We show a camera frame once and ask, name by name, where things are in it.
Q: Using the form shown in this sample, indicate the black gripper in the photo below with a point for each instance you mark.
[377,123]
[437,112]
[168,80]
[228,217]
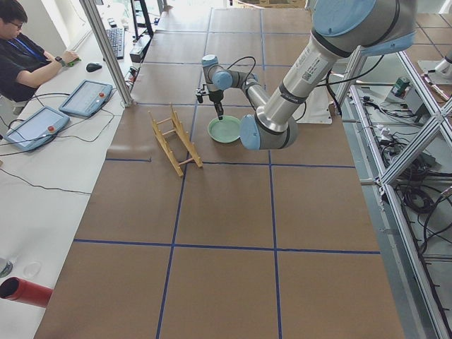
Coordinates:
[215,96]

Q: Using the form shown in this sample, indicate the mint green plate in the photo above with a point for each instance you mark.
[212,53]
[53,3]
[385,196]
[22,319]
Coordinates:
[225,130]

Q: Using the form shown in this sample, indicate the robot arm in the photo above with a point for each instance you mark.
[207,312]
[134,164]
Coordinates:
[339,27]

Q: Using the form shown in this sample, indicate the wooden dish rack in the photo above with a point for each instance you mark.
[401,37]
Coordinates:
[175,141]

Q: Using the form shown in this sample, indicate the black keyboard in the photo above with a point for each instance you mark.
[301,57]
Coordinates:
[116,39]

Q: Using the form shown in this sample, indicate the far blue teach pendant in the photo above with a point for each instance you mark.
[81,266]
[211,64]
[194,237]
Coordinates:
[86,99]

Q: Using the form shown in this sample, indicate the blue teach pendant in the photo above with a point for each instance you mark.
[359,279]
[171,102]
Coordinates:
[86,99]
[38,129]

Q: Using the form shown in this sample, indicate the black computer mouse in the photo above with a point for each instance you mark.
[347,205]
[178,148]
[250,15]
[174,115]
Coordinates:
[92,67]

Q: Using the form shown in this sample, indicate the near blue teach pendant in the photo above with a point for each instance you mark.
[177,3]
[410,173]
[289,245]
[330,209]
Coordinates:
[38,129]

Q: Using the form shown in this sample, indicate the seated person black shirt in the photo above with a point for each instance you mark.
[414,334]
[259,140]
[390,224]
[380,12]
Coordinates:
[25,66]

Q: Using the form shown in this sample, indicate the red cylinder bottle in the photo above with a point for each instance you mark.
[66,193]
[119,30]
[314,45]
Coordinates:
[26,292]

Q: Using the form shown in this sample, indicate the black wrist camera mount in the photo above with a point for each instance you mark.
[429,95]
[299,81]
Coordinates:
[201,92]

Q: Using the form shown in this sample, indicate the aluminium frame post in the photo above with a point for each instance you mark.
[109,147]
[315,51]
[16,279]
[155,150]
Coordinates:
[95,21]

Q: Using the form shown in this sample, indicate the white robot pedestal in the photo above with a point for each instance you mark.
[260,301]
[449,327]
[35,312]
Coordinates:
[315,110]

